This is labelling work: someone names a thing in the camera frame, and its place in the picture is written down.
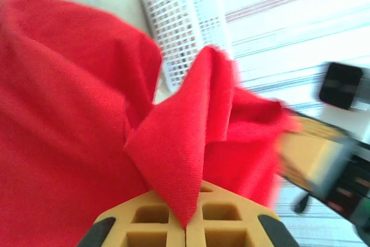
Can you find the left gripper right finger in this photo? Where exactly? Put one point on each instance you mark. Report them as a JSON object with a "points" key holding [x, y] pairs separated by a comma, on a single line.
{"points": [[245, 229]]}

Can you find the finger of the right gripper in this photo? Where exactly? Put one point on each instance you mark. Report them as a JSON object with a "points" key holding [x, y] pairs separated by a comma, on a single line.
{"points": [[323, 127], [306, 160]]}

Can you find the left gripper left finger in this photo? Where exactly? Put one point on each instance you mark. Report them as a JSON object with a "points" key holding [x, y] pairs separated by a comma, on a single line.
{"points": [[144, 229]]}

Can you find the red t-shirt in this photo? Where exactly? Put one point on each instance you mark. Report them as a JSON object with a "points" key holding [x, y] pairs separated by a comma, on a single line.
{"points": [[57, 114]]}

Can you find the white plastic basket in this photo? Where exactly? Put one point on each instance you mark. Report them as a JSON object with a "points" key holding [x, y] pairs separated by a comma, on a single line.
{"points": [[173, 27]]}

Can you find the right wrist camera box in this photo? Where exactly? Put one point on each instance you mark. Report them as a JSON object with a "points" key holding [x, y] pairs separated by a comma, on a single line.
{"points": [[339, 85]]}

